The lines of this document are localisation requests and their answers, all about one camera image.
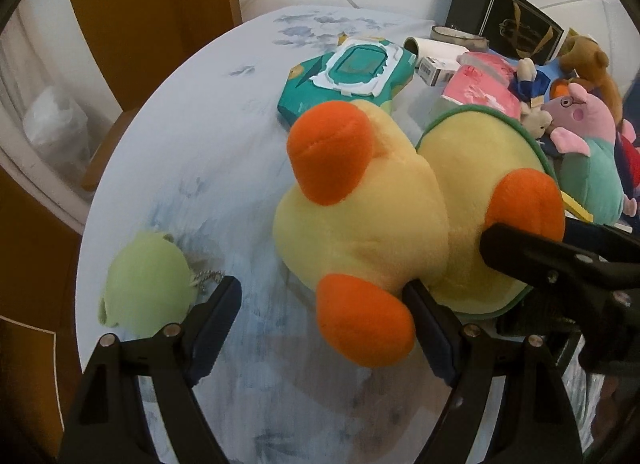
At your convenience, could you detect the brown bear plush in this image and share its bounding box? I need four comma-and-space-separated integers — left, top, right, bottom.
557, 34, 623, 115

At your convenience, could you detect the yellow duck plush green hood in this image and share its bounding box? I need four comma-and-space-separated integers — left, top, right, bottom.
274, 99, 568, 370

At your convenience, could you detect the clear plastic bag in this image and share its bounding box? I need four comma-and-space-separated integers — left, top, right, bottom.
22, 86, 91, 180

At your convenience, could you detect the pink floral tissue pack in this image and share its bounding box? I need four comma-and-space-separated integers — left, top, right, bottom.
457, 50, 516, 70
442, 64, 522, 120

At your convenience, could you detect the white small box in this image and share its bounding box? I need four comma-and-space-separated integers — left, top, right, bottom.
404, 36, 468, 64

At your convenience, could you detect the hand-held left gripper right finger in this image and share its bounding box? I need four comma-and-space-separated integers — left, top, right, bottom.
402, 280, 586, 464

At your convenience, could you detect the small light green plush keychain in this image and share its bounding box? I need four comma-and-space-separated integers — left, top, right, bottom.
97, 231, 224, 330

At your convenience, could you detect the black gift box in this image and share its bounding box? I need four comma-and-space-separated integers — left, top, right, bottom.
445, 0, 566, 65

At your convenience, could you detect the small beige doll blue skirt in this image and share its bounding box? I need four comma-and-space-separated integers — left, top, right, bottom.
510, 58, 553, 137

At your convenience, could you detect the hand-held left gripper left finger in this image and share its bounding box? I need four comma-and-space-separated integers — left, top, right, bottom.
60, 274, 244, 464

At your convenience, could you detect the clear tape roll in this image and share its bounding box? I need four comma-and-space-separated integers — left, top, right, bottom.
431, 24, 488, 52

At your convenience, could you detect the pink pig plush red dress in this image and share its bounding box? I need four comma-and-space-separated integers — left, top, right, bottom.
620, 121, 640, 197

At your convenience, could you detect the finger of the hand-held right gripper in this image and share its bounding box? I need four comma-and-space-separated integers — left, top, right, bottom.
565, 218, 640, 267
480, 222, 640, 296

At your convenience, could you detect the green wet wipes pack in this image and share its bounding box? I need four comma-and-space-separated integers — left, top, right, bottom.
277, 36, 416, 125

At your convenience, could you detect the pink pig plush teal body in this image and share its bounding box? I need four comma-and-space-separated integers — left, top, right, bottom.
542, 83, 638, 225

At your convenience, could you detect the white barcode box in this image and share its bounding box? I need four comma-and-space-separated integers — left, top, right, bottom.
417, 56, 458, 87

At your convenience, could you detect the yellow plastic tool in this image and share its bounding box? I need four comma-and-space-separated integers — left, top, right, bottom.
562, 191, 594, 223

